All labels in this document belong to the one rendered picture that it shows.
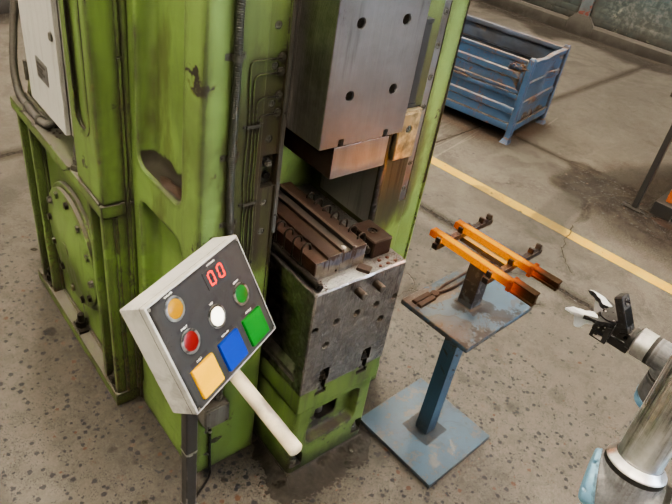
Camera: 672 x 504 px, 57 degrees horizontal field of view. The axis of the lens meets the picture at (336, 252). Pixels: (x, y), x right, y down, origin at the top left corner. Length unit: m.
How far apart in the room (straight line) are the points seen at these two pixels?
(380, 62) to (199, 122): 0.48
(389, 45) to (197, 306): 0.79
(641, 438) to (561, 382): 1.57
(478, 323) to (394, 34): 1.05
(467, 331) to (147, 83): 1.28
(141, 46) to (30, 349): 1.61
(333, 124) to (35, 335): 1.91
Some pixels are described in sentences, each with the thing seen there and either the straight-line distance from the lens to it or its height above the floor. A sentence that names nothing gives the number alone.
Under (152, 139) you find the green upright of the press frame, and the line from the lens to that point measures 1.97.
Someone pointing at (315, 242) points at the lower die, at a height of 0.99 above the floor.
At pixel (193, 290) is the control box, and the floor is 1.17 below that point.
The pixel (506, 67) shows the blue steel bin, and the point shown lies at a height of 0.58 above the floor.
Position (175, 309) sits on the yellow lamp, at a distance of 1.39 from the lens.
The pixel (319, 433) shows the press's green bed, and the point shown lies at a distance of 2.47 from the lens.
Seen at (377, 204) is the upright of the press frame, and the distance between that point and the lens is 2.13.
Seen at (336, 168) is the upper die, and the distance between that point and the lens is 1.69.
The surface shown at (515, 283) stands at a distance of 1.96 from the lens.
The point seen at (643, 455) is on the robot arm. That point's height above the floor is 0.94.
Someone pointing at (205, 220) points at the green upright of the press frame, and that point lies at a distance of 1.71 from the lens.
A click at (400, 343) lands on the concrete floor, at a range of 3.11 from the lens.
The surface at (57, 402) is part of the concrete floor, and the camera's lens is 2.80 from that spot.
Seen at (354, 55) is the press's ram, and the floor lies 1.61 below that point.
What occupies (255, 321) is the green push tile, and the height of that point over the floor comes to 1.02.
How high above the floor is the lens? 2.09
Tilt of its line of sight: 35 degrees down
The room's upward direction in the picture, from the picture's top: 10 degrees clockwise
